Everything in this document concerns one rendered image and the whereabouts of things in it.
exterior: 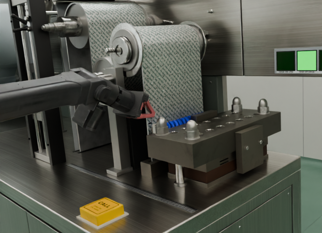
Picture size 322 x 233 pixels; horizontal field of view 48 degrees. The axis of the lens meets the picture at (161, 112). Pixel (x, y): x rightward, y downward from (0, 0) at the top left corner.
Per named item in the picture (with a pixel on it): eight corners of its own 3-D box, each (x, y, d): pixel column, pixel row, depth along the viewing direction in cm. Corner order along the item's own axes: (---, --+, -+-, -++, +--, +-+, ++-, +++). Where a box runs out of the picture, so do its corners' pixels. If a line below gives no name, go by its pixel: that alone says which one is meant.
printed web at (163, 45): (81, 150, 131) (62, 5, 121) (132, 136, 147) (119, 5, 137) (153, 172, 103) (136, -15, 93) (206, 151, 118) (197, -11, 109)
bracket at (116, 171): (105, 173, 107) (93, 69, 101) (122, 167, 111) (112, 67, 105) (115, 177, 103) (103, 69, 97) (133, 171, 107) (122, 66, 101)
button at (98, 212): (80, 217, 80) (78, 207, 80) (106, 205, 85) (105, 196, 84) (97, 227, 75) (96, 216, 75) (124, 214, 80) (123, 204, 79)
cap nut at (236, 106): (228, 111, 117) (228, 97, 116) (235, 109, 119) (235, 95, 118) (238, 112, 114) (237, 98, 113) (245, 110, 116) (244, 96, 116)
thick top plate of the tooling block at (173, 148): (148, 157, 96) (146, 135, 95) (237, 125, 122) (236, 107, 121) (193, 169, 84) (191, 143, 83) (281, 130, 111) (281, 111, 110)
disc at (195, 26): (171, 65, 124) (171, 20, 120) (172, 65, 125) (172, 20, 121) (204, 70, 114) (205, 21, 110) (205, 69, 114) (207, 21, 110)
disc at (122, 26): (109, 73, 107) (108, 22, 103) (111, 73, 108) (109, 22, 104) (143, 80, 97) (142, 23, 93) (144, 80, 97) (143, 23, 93)
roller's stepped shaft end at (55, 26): (40, 33, 111) (39, 22, 110) (58, 32, 115) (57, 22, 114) (45, 32, 109) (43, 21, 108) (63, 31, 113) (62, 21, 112)
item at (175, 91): (147, 135, 101) (141, 68, 97) (202, 118, 116) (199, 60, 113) (148, 136, 100) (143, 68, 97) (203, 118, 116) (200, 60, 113)
